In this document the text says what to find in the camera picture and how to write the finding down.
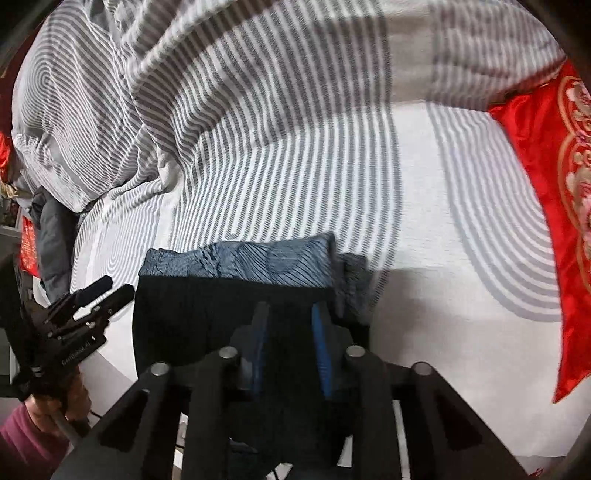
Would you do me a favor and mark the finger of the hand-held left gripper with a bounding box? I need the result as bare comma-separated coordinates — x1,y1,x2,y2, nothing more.
48,275,114,319
62,284,136,334

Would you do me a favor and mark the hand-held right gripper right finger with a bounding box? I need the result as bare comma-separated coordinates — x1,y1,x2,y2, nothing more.
310,302,532,480

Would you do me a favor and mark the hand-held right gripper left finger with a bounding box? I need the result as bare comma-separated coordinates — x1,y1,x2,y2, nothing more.
48,302,271,480

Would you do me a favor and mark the black pants blue-grey lining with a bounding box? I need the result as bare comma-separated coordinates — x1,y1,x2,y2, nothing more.
131,232,375,468

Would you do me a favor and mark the person's left hand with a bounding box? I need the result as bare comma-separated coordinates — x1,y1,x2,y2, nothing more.
25,376,93,435

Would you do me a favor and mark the dark grey jacket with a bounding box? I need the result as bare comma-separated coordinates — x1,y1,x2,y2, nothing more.
30,187,88,305

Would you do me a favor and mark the red cloth gold print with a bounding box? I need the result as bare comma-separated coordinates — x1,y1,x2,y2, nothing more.
18,216,43,278

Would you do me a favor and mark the white grey-striped bed sheet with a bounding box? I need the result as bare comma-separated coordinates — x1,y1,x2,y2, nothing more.
69,99,571,464

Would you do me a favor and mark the grey striped duvet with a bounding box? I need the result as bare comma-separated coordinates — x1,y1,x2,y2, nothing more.
11,0,568,214

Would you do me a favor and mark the red embroidered satin cloth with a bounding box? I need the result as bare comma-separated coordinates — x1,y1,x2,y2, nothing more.
487,60,591,404

